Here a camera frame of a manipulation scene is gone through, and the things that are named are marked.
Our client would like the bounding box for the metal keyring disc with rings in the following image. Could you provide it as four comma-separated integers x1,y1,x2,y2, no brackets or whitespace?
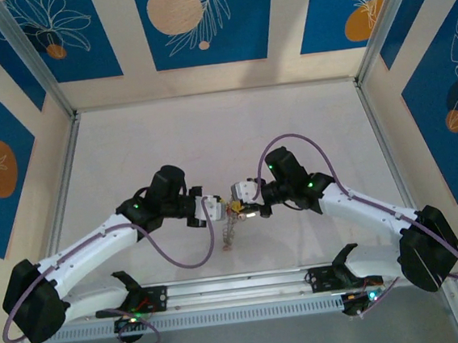
215,203,241,254

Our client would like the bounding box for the black left controller board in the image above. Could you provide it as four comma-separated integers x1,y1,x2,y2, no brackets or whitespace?
111,312,151,343

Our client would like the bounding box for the black controller board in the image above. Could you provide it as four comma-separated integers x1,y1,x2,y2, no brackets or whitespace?
111,312,151,343
340,287,389,319

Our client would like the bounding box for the black right controller board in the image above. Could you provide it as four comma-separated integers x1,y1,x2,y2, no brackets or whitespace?
340,287,389,319

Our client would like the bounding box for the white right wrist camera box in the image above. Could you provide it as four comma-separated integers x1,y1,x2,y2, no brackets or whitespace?
229,178,263,204

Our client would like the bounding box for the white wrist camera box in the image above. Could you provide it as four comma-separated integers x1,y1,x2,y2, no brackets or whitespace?
192,193,225,224
229,178,263,204

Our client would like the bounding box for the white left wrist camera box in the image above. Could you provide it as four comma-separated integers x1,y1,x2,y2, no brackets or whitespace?
192,193,225,224

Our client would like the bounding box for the aluminium mounting rail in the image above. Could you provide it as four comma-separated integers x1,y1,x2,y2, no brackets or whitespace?
15,249,458,333

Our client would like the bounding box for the grey slotted cable duct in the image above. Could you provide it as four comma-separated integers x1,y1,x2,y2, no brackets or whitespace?
34,292,349,343

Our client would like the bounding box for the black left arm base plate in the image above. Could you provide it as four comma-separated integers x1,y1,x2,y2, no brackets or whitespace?
93,285,170,319

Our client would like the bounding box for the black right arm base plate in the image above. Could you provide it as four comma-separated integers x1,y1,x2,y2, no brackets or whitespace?
305,261,385,295

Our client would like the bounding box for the aluminium table side rail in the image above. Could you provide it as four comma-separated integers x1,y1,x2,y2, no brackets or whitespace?
353,74,435,256
23,111,99,298

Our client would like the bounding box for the aluminium table back rail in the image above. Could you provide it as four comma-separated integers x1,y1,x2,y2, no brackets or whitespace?
72,77,362,115

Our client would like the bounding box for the aluminium frame post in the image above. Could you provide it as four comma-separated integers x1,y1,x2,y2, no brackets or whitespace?
348,0,458,87
0,0,78,124

